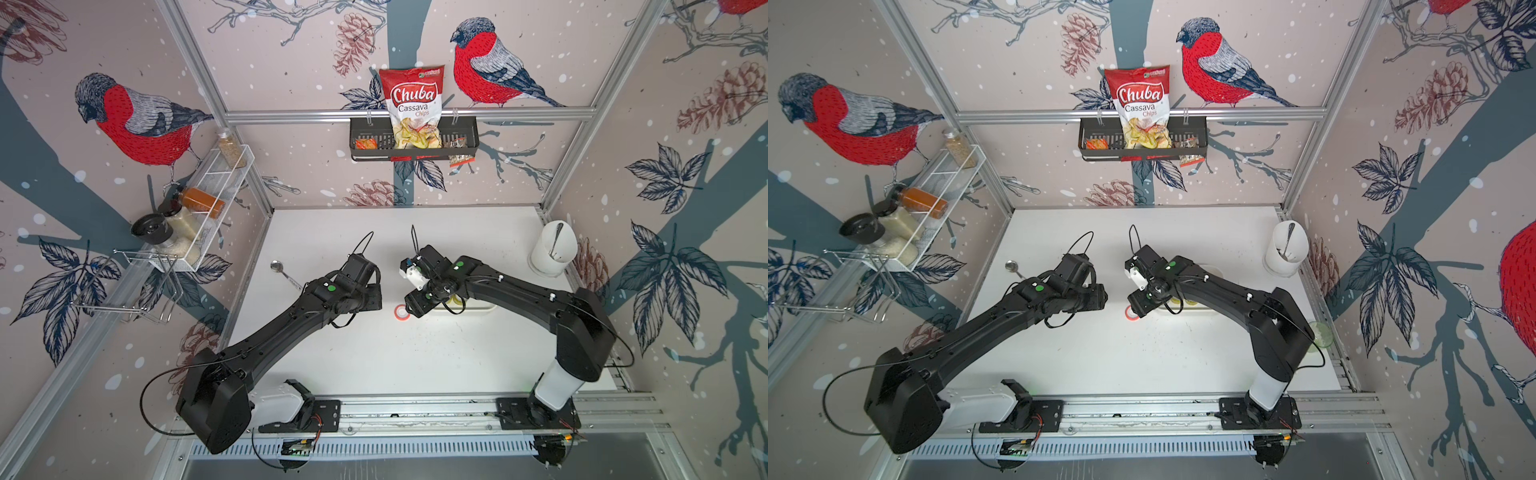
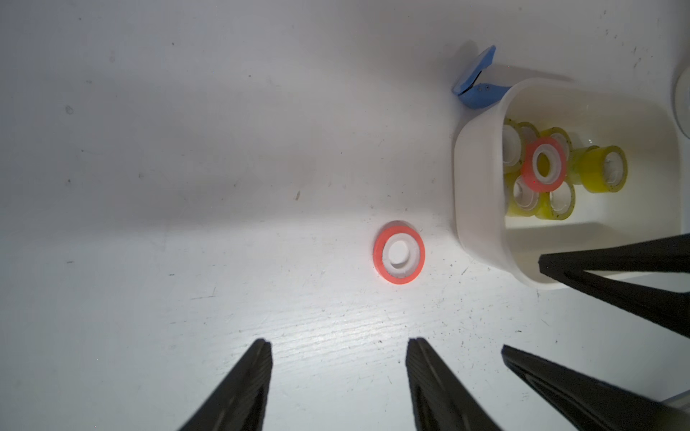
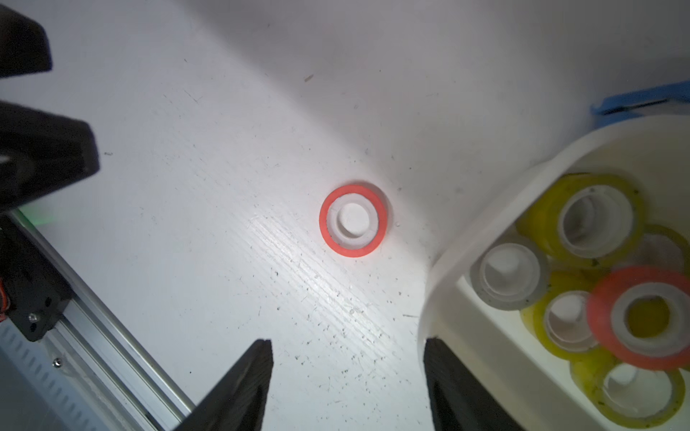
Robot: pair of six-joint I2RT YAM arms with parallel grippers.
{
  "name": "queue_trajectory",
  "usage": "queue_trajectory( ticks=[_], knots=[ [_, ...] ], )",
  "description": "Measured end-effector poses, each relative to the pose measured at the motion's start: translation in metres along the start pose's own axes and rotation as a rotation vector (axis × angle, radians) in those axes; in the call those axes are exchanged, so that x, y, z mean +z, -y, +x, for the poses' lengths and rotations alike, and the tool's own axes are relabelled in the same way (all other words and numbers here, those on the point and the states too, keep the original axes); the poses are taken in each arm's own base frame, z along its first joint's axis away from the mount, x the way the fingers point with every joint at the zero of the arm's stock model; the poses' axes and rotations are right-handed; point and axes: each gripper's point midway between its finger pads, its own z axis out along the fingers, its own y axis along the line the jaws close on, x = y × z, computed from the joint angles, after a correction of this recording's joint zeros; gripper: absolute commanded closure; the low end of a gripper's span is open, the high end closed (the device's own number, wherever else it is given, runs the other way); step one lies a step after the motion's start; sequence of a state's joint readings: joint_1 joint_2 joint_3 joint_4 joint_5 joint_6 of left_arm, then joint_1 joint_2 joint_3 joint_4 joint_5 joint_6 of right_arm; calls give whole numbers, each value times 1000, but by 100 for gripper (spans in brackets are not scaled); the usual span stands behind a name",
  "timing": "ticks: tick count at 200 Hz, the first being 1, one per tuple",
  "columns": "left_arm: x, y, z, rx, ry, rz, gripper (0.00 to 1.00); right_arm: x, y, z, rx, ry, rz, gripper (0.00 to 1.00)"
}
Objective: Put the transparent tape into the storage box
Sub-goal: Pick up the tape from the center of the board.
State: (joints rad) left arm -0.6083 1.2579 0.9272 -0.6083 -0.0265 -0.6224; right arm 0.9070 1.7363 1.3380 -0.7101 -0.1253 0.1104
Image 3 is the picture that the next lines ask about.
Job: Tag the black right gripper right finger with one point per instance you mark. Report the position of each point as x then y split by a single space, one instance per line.
458 400

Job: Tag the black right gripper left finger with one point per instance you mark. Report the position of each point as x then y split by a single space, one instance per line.
238 400

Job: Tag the yellow core tape roll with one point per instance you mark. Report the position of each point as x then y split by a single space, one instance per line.
586 220
627 395
661 248
559 319

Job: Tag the clear white core tape roll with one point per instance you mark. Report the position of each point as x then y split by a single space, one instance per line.
511 275

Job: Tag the red core tape roll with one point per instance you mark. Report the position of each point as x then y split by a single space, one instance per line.
353 220
610 301

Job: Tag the white storage box tray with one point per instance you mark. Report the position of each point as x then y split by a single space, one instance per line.
531 386

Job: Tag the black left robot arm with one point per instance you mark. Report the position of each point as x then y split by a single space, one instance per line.
41 152

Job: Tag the blue plastic clip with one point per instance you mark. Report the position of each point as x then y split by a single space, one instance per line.
656 100

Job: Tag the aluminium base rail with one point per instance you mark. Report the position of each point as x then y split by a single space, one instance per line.
89 372

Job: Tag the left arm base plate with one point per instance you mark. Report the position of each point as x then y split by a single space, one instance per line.
34 294

